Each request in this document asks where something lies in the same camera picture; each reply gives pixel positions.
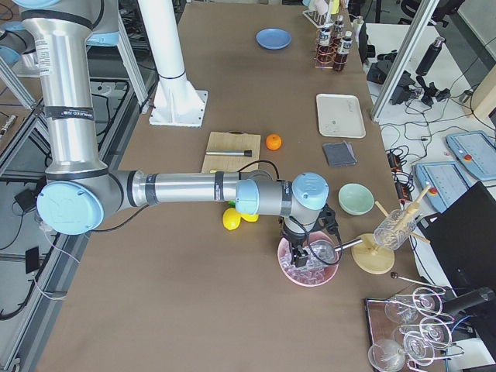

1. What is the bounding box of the blue plate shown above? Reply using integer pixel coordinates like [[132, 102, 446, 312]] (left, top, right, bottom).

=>
[[255, 28, 292, 50]]

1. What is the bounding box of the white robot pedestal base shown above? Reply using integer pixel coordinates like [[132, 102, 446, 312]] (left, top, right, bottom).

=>
[[139, 0, 208, 128]]

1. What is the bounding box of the copper wire bottle rack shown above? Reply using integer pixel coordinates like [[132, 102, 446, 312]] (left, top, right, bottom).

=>
[[314, 36, 353, 71]]

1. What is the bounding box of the wine glass rack tray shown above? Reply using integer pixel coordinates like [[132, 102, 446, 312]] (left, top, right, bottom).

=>
[[364, 285, 464, 371]]

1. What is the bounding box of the yellow lemon upper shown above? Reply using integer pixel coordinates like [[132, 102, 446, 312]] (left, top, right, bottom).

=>
[[222, 208, 241, 231]]

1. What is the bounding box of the pink plate with ice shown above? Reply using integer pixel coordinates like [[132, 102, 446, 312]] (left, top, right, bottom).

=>
[[277, 232, 339, 287]]

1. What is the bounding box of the cream rectangular tray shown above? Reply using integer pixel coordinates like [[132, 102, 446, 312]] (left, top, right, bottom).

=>
[[316, 93, 366, 139]]

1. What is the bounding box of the wooden cup holder stand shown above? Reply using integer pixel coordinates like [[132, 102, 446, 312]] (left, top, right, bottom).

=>
[[351, 184, 430, 274]]

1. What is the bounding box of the wooden cutting board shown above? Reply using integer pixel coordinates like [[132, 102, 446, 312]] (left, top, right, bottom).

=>
[[201, 132, 261, 174]]

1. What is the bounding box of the yellow lemon lower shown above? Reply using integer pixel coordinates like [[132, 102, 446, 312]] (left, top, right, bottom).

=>
[[241, 213, 259, 222]]

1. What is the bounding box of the teach pendant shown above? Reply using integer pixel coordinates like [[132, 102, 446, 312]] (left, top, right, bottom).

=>
[[414, 161, 472, 212], [446, 131, 496, 181]]

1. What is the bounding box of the dark sauce bottle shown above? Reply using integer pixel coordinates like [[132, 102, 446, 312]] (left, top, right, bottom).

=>
[[317, 23, 332, 65], [333, 31, 353, 72], [331, 15, 344, 50]]

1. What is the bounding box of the teach pendant upper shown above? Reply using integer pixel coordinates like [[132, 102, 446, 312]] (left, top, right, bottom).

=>
[[446, 131, 496, 181]]

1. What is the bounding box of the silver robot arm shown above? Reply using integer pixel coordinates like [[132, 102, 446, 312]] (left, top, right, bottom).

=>
[[19, 1, 339, 267]]

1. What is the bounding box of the yellow lemon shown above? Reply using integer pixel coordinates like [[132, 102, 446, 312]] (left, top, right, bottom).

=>
[[222, 208, 241, 231], [241, 213, 259, 222]]

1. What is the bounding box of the dark sauce bottle lower right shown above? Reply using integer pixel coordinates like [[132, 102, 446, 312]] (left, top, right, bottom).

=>
[[331, 15, 344, 50]]

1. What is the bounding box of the orange fruit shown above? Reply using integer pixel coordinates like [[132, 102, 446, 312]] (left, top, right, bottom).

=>
[[265, 133, 283, 151]]

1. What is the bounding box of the grey folded cloth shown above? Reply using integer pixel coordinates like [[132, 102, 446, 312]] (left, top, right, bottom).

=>
[[322, 141, 357, 167]]

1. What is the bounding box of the steel ice scoop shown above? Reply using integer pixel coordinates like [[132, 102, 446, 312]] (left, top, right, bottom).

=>
[[306, 238, 363, 269]]

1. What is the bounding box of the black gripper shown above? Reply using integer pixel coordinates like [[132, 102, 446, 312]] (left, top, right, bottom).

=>
[[281, 205, 340, 268]]

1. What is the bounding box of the green ceramic bowl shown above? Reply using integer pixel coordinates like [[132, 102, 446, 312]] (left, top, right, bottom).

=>
[[338, 183, 374, 215]]

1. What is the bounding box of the clear glass cup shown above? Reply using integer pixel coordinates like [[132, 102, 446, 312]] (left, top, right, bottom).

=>
[[374, 209, 416, 251]]

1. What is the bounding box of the black water bottle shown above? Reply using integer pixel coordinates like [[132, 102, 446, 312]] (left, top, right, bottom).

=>
[[415, 36, 446, 77]]

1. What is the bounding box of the teach pendant lower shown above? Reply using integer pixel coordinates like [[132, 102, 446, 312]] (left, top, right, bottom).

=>
[[414, 161, 472, 212]]

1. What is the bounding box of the steel cylinder knife sharpener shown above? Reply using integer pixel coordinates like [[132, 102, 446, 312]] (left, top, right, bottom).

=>
[[205, 150, 253, 157]]

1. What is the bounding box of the dark sauce bottle lower left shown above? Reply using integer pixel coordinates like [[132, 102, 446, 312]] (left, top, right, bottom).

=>
[[333, 31, 353, 72]]

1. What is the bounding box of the dark sauce bottle top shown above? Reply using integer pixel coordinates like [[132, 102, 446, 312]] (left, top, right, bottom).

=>
[[317, 23, 332, 65]]

